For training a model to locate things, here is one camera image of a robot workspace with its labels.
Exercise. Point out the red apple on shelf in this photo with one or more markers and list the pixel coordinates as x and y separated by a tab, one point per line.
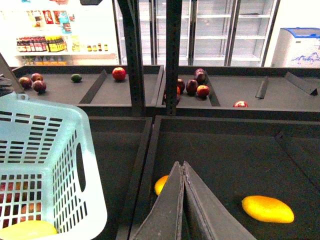
119	74

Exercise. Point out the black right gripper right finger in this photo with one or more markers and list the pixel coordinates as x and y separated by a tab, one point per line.
206	216

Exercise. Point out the white chest freezer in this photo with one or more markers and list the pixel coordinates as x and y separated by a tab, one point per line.
297	48

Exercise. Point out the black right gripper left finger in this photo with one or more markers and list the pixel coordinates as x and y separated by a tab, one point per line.
164	221

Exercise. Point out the glass door refrigerator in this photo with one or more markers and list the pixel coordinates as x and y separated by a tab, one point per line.
213	33

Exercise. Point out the white grocery shelf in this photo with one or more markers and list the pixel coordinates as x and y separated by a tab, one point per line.
88	31

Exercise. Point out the light blue plastic basket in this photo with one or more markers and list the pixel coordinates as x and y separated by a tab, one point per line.
48	168

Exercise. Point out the small orange fruit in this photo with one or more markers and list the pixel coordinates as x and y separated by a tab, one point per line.
160	183

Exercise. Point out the yellow mango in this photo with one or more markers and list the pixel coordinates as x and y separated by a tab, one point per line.
28	230
267	209

